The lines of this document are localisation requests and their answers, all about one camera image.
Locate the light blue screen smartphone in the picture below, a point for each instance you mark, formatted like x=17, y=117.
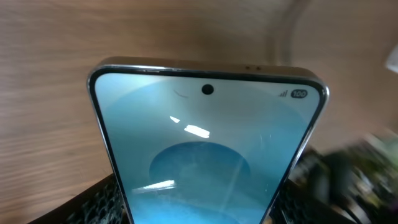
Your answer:
x=193, y=142

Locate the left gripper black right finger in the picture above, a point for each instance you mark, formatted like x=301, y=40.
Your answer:
x=293, y=205

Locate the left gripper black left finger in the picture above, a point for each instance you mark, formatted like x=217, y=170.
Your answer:
x=101, y=203

